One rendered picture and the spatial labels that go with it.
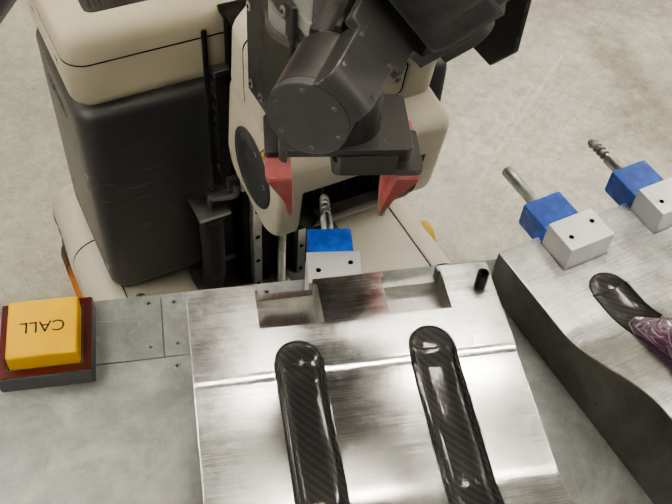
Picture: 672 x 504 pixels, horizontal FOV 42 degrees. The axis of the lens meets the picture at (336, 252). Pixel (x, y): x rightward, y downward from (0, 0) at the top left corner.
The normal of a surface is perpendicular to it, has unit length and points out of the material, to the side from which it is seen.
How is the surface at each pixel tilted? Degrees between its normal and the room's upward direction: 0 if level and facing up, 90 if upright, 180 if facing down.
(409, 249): 0
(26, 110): 0
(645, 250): 0
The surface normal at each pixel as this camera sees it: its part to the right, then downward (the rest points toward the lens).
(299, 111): -0.30, 0.71
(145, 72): 0.45, 0.70
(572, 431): 0.06, -0.64
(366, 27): 0.70, -0.29
